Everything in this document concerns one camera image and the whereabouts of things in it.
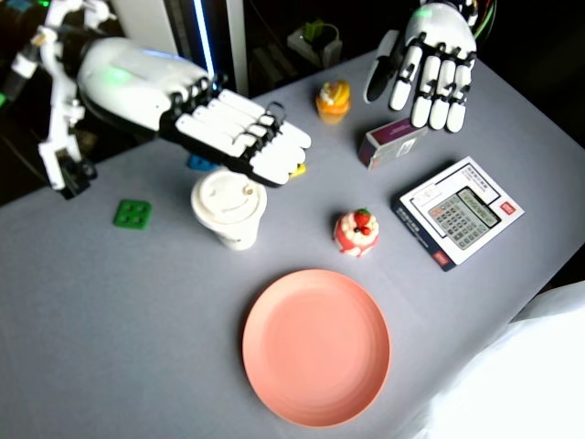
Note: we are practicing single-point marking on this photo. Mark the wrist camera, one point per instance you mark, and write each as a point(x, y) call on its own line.
point(59, 169)

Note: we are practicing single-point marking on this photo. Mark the white column with blue light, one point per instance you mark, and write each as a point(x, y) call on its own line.
point(151, 18)

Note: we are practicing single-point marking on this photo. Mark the grey table cloth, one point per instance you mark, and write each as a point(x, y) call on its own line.
point(137, 320)

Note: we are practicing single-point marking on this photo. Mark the blue block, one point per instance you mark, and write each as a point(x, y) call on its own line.
point(200, 162)

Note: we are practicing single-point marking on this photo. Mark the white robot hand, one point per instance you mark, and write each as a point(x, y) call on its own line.
point(441, 32)
point(132, 87)

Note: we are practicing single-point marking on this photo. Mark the purple small box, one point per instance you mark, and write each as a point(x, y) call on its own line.
point(390, 142)

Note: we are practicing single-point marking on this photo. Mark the orange cupcake toy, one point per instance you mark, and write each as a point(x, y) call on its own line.
point(333, 103)

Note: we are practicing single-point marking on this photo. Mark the yellow studded block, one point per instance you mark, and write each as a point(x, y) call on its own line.
point(299, 170)

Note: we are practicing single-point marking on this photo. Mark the white cloth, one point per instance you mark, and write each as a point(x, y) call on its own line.
point(525, 379)

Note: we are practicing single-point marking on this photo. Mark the strawberry cake toy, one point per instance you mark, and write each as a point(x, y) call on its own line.
point(356, 233)

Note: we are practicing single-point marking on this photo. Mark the pink round plate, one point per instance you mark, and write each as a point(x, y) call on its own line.
point(315, 347)

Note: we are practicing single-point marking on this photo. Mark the white calculator box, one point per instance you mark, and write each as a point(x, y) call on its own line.
point(461, 215)

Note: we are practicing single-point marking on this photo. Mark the green studded block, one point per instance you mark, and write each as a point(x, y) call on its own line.
point(132, 214)

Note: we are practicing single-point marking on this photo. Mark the white lidded paper cup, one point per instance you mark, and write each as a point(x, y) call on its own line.
point(226, 210)

